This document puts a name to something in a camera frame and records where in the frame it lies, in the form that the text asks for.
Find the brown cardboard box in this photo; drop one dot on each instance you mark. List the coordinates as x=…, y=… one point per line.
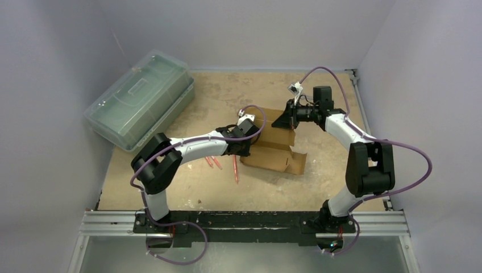
x=273, y=150

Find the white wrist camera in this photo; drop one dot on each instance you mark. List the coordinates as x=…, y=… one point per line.
x=243, y=116
x=296, y=89

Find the pink pen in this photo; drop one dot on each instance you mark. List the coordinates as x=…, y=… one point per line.
x=208, y=160

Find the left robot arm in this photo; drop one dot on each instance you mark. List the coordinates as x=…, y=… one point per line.
x=157, y=163

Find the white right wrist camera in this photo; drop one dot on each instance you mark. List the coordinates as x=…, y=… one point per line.
x=296, y=89

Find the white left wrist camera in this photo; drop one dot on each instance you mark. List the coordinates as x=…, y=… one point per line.
x=243, y=116

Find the clear plastic storage box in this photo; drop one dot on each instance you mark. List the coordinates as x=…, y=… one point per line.
x=144, y=101

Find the aluminium frame rail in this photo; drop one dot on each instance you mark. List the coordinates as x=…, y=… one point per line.
x=107, y=243

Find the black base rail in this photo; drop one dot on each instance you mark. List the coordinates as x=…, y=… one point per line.
x=186, y=227

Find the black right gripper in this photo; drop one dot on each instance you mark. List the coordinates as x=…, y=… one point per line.
x=291, y=114

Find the red pen with label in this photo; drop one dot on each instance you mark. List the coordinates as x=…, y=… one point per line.
x=216, y=162

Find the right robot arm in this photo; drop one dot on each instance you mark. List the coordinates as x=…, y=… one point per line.
x=370, y=166

